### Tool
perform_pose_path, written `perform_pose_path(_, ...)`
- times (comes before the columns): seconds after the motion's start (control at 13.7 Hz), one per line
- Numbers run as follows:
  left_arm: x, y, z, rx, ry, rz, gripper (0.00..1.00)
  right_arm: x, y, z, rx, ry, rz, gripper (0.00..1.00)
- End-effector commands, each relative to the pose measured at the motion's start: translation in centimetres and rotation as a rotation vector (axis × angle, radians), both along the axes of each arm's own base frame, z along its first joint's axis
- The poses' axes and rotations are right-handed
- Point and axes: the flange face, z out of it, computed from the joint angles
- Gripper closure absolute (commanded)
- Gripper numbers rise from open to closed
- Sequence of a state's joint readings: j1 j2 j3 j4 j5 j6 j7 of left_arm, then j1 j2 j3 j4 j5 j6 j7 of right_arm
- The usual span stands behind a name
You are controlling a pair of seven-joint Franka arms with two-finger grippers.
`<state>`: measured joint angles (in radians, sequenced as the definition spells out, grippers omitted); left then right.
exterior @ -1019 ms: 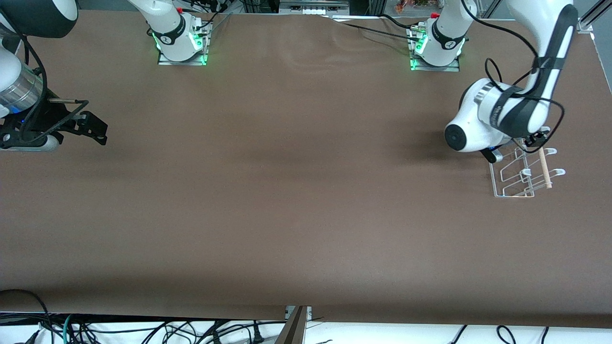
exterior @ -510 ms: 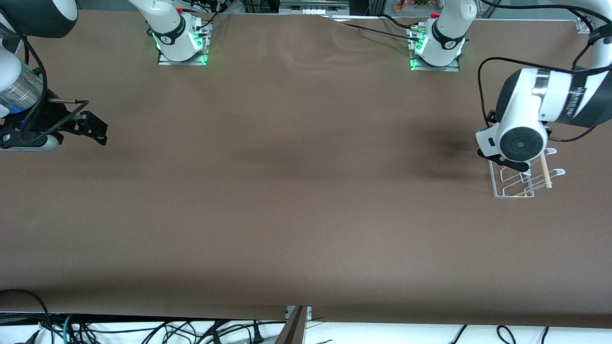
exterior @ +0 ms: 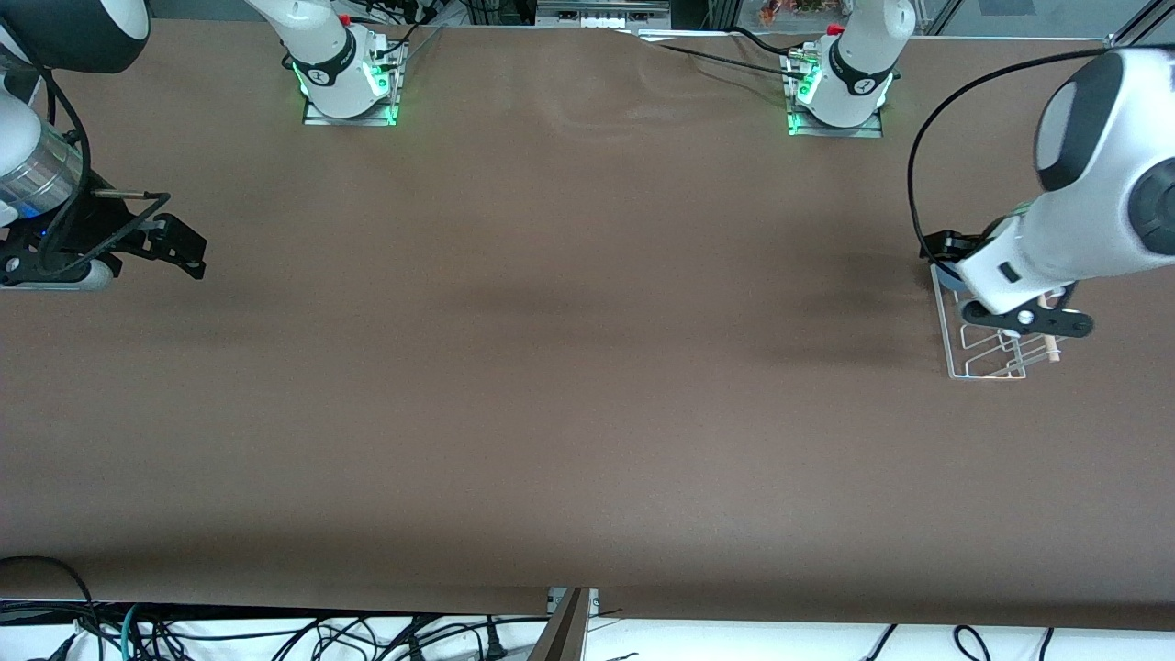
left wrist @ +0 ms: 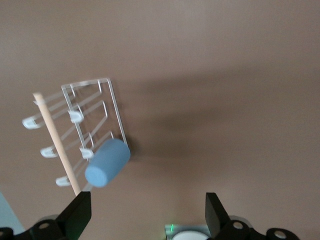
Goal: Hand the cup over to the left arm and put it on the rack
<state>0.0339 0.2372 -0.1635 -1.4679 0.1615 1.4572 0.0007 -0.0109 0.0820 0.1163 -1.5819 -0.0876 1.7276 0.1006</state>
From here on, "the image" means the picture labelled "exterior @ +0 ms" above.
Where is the aluminium frame extrusion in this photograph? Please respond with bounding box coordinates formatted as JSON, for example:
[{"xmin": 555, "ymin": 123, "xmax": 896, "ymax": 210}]
[{"xmin": 1106, "ymin": 0, "xmax": 1175, "ymax": 47}]

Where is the grey power strip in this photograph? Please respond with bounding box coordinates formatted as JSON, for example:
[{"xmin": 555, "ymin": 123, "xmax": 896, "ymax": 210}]
[{"xmin": 535, "ymin": 0, "xmax": 673, "ymax": 30}]

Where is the large table cover sheet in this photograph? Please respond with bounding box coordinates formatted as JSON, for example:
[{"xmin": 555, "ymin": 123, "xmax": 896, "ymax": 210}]
[{"xmin": 0, "ymin": 18, "xmax": 1175, "ymax": 633}]

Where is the white wire cup rack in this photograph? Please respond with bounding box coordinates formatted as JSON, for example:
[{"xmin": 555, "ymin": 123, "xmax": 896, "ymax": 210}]
[{"xmin": 931, "ymin": 262, "xmax": 1066, "ymax": 380}]

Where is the teal cable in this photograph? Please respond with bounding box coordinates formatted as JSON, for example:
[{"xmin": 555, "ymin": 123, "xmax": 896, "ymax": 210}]
[{"xmin": 119, "ymin": 603, "xmax": 148, "ymax": 661}]

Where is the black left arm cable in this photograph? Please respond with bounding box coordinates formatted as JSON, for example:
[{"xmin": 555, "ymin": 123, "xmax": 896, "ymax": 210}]
[{"xmin": 907, "ymin": 46, "xmax": 1125, "ymax": 263}]

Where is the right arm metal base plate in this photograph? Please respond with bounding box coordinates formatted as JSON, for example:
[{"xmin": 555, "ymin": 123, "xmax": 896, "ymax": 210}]
[{"xmin": 303, "ymin": 41, "xmax": 402, "ymax": 128}]

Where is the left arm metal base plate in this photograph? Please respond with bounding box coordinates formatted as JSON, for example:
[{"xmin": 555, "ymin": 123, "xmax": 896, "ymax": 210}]
[{"xmin": 787, "ymin": 50, "xmax": 885, "ymax": 139}]

